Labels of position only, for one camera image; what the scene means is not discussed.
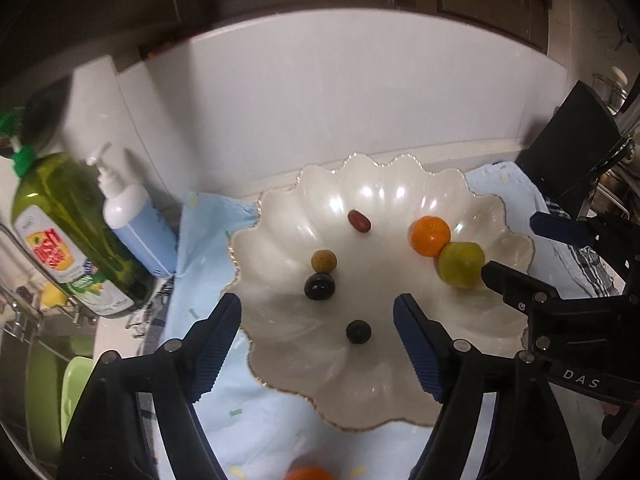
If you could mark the yellow sponge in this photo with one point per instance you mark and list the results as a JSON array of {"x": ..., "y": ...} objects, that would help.
[{"x": 52, "y": 295}]

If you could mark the blue pump soap bottle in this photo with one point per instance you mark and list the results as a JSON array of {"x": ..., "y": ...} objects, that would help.
[{"x": 135, "y": 225}]

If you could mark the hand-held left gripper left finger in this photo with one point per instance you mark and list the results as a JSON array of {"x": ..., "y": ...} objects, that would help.
[{"x": 215, "y": 355}]

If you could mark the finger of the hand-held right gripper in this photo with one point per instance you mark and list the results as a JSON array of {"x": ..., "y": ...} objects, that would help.
[
  {"x": 555, "y": 225},
  {"x": 505, "y": 277}
]

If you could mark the red grape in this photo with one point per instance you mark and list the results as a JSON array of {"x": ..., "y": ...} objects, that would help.
[{"x": 359, "y": 221}]

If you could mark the small dark blue grape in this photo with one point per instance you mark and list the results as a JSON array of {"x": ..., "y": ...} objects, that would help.
[{"x": 358, "y": 331}]

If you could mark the small steel faucet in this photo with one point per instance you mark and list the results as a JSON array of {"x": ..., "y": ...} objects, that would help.
[{"x": 80, "y": 312}]

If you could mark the light blue patterned cloth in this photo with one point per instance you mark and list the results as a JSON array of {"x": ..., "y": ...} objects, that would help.
[{"x": 215, "y": 240}]

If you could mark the dark purple grape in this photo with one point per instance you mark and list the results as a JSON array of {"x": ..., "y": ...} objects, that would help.
[{"x": 319, "y": 286}]

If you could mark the white scalloped bowl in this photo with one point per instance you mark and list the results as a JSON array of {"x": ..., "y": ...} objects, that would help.
[{"x": 380, "y": 280}]

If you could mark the orange tangerine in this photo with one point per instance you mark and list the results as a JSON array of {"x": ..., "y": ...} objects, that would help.
[
  {"x": 307, "y": 474},
  {"x": 430, "y": 236}
]

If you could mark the small brown longan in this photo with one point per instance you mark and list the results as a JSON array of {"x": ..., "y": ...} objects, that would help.
[{"x": 324, "y": 261}]

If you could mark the black frying pan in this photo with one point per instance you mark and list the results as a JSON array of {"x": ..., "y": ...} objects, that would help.
[{"x": 42, "y": 115}]

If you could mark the black knife block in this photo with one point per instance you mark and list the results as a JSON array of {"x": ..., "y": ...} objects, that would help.
[{"x": 575, "y": 150}]

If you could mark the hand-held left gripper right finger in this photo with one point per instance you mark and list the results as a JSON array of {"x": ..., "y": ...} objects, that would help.
[{"x": 422, "y": 355}]

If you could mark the green dish soap bottle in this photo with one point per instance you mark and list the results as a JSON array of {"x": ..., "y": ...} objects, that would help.
[{"x": 65, "y": 230}]

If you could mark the green plastic basin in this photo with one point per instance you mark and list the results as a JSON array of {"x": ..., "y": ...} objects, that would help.
[{"x": 72, "y": 395}]

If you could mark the green round fruit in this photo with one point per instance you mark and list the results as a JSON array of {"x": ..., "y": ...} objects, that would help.
[{"x": 460, "y": 265}]

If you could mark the black white checkered cloth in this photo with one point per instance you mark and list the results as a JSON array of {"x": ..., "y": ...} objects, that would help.
[{"x": 585, "y": 270}]

